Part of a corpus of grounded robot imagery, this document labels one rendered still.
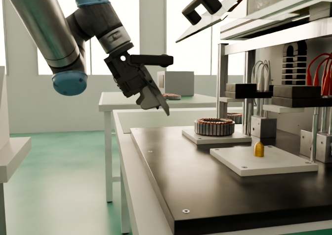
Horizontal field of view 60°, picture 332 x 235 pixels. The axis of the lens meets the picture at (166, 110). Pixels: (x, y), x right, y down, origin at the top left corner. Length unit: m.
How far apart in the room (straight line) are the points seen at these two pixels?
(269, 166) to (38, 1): 0.49
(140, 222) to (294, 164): 0.30
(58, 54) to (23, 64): 4.78
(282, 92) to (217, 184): 0.24
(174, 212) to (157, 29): 5.08
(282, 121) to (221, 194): 0.58
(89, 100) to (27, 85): 1.03
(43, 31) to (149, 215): 0.38
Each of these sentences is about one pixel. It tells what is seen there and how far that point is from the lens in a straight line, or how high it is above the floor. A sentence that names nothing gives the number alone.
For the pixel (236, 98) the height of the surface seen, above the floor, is 0.88.
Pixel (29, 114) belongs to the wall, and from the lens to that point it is 5.42.
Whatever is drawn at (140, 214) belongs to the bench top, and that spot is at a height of 0.75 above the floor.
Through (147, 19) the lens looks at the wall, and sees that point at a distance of 5.38.
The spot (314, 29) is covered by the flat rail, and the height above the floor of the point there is 1.03.
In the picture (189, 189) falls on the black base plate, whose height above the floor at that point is 0.77.
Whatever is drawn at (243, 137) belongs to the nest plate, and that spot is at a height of 0.78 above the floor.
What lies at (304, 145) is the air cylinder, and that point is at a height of 0.79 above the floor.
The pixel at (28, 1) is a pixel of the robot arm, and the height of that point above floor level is 1.06.
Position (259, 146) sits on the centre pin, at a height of 0.80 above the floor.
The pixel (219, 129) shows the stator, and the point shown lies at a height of 0.80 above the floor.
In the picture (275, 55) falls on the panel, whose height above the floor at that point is 1.01.
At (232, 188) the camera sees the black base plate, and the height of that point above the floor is 0.77.
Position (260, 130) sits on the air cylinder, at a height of 0.79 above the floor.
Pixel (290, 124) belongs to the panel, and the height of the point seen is 0.80.
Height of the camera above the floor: 0.94
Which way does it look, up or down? 6 degrees down
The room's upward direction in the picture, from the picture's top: straight up
